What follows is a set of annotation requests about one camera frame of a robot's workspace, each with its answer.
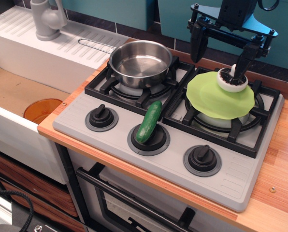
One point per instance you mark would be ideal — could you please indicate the wooden drawer front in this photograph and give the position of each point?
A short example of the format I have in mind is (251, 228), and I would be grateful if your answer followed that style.
(51, 200)

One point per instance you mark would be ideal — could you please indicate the black right stove knob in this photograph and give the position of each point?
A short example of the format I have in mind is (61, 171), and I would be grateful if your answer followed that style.
(202, 161)

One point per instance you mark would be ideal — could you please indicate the green toy pickle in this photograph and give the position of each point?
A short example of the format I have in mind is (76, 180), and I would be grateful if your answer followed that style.
(149, 122)

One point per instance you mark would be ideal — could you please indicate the grey toy faucet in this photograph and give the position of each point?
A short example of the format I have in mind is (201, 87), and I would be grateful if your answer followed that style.
(48, 22)

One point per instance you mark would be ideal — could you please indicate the toy oven door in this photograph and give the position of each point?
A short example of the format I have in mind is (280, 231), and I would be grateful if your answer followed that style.
(173, 208)

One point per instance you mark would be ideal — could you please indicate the light green plastic plate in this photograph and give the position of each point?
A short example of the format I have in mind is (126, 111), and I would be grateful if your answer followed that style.
(206, 96)

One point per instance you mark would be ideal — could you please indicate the black left burner grate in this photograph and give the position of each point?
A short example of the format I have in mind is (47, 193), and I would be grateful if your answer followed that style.
(106, 89)

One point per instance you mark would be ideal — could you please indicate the stainless steel pot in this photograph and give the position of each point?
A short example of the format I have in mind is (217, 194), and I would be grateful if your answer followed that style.
(137, 64)

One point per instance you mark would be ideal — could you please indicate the white toy sink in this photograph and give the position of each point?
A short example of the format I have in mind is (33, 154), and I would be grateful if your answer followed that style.
(33, 70)

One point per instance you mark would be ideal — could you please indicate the black right burner grate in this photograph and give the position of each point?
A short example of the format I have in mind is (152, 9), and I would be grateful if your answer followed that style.
(249, 135)

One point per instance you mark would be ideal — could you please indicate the black middle stove knob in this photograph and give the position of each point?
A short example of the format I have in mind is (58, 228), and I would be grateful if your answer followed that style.
(156, 144)

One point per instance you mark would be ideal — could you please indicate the black burner grate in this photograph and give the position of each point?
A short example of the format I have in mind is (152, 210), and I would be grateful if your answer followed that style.
(106, 89)
(249, 135)

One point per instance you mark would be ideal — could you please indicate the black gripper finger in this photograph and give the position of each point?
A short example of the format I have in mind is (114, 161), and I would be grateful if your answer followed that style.
(244, 61)
(198, 42)

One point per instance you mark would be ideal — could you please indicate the white toy mushroom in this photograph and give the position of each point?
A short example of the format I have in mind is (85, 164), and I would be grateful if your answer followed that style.
(225, 79)

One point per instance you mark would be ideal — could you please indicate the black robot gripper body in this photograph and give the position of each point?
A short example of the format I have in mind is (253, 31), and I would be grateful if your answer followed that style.
(234, 23)

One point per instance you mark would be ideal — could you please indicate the grey toy stove top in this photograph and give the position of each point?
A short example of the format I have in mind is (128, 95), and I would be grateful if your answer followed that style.
(231, 186)

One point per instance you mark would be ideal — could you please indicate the black left stove knob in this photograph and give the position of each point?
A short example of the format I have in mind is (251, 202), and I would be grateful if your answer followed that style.
(101, 119)

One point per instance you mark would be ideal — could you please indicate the black stove knob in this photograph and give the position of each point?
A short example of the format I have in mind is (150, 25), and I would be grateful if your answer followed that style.
(101, 119)
(202, 161)
(156, 144)

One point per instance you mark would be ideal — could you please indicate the black oven door handle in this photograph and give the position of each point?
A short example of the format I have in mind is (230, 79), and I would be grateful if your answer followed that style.
(127, 210)

